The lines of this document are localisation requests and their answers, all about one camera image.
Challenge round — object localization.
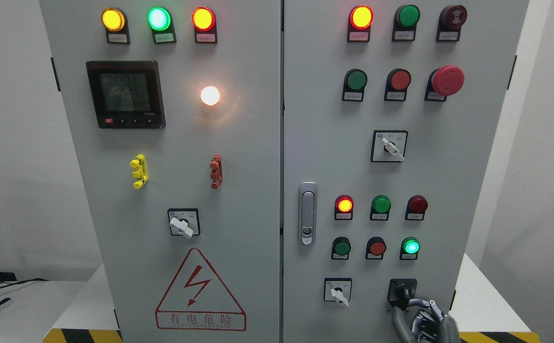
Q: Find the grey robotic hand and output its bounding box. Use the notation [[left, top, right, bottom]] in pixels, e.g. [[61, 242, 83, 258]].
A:
[[391, 298, 461, 343]]

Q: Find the black rotary knob switch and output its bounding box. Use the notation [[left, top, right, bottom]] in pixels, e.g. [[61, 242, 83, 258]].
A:
[[387, 278, 417, 311]]

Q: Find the green illuminated button lower right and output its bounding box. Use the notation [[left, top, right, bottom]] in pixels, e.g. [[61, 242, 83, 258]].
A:
[[399, 237, 421, 261]]

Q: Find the red push button lower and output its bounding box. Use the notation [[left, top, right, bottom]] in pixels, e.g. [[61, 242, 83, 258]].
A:
[[365, 237, 386, 260]]

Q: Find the red push button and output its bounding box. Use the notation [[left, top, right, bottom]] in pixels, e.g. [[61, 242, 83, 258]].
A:
[[384, 68, 412, 101], [365, 237, 386, 260]]

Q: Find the green push button lower left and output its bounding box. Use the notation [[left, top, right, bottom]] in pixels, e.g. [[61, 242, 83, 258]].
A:
[[331, 236, 352, 260]]

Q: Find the green push button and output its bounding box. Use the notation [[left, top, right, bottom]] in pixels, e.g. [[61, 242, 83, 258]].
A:
[[342, 68, 368, 102], [331, 236, 352, 260]]

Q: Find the red lamp middle right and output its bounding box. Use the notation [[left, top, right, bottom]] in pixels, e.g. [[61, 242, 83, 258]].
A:
[[405, 195, 428, 221]]

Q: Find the green lamp middle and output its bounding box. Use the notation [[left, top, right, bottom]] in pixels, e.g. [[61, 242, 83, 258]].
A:
[[370, 195, 392, 221]]

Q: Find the red lit lamp middle left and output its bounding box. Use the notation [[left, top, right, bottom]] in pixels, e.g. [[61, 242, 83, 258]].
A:
[[334, 194, 354, 220]]

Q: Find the red lit lamp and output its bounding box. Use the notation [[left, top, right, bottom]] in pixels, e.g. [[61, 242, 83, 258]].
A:
[[334, 194, 354, 220], [347, 5, 374, 43]]

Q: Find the grey right cabinet door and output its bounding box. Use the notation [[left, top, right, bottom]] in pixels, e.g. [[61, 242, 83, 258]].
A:
[[282, 0, 529, 343]]

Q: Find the grey cabinet door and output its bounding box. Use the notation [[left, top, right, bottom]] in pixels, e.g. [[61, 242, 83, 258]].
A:
[[282, 0, 529, 343], [40, 0, 282, 343]]

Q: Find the red electric hazard warning sticker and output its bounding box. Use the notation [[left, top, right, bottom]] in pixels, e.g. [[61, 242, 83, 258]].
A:
[[155, 248, 247, 332]]

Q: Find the red emergency stop mushroom button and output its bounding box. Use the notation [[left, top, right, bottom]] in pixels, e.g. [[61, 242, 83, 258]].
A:
[[424, 65, 465, 102]]

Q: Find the red push button upper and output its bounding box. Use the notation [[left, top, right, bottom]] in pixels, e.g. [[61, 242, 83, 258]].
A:
[[384, 68, 412, 101]]

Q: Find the green push button upper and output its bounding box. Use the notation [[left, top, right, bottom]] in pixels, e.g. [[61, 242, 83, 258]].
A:
[[342, 68, 368, 102]]

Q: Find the red terminal connector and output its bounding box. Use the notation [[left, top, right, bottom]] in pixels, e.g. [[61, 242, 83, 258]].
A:
[[209, 154, 224, 190]]

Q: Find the dark red buzzer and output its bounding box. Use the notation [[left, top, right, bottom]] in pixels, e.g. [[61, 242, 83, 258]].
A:
[[436, 4, 468, 42]]

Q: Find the green unlit lamp right top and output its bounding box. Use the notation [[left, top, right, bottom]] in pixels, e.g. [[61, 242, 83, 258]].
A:
[[392, 4, 421, 41]]

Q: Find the red lit lamp right top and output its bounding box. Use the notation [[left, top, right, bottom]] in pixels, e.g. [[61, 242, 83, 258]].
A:
[[347, 5, 374, 43]]

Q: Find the white glowing lamp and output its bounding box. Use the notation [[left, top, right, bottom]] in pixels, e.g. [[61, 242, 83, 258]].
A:
[[199, 85, 222, 106]]

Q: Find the yellow terminal connector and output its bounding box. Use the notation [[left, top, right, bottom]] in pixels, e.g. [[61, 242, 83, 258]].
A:
[[129, 154, 148, 189]]

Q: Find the grey left cabinet door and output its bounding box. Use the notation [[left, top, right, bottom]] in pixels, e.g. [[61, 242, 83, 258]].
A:
[[40, 0, 282, 343]]

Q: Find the red lit lamp left door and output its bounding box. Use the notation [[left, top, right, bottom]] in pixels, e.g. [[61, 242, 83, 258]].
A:
[[191, 7, 217, 44]]

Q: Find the black digital power meter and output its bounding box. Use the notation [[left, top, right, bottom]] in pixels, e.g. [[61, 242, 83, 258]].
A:
[[86, 60, 166, 130]]

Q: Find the green lit indicator lamp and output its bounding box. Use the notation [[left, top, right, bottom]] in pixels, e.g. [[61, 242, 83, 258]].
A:
[[147, 6, 177, 45]]

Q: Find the yellow indicator lamp top left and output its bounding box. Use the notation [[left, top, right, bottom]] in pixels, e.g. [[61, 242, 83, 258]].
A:
[[101, 7, 130, 45]]

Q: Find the white selector switch lower right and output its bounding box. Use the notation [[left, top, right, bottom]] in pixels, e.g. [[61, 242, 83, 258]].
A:
[[324, 278, 353, 308]]

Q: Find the white selector switch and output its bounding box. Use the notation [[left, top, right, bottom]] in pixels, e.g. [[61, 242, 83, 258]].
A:
[[370, 130, 408, 163], [324, 278, 353, 308]]

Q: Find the silver door lock handle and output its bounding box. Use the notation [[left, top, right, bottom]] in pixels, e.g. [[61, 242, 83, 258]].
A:
[[298, 182, 318, 246]]

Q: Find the white selector switch upper right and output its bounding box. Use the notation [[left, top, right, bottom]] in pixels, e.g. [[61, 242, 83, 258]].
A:
[[370, 130, 408, 163]]

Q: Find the white selector switch left door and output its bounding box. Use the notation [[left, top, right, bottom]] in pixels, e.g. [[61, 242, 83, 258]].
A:
[[167, 208, 201, 239]]

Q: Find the black cable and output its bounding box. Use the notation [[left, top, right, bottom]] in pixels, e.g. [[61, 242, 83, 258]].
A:
[[0, 278, 49, 302]]

